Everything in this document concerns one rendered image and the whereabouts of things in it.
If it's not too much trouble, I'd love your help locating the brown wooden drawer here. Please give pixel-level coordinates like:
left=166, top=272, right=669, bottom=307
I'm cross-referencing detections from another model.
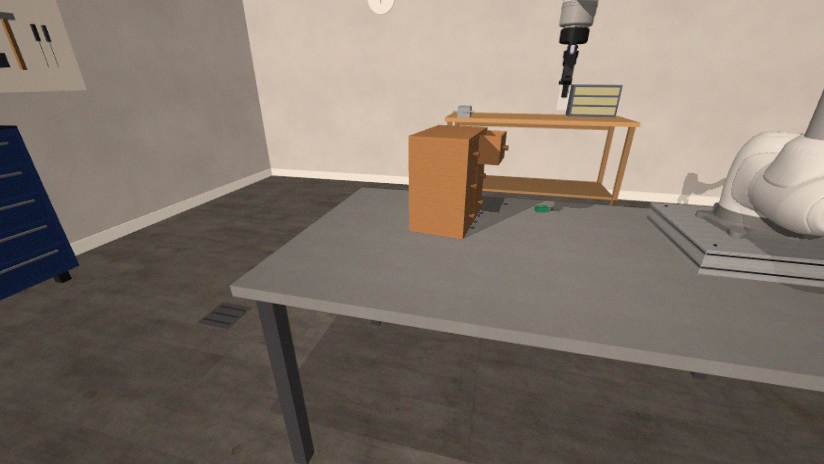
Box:
left=465, top=167, right=477, bottom=206
left=463, top=197, right=475, bottom=237
left=473, top=186, right=483, bottom=216
left=467, top=136, right=480, bottom=174
left=477, top=130, right=509, bottom=166
left=475, top=164, right=486, bottom=193

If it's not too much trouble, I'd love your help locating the brown wooden chest of drawers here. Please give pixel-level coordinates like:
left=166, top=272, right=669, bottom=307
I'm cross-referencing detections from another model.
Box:
left=408, top=125, right=488, bottom=239

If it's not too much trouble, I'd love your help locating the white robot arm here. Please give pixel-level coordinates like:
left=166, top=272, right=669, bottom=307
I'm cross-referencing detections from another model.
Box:
left=559, top=0, right=824, bottom=241

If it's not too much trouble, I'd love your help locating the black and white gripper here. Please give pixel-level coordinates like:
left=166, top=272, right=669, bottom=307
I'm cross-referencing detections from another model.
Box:
left=556, top=26, right=590, bottom=110

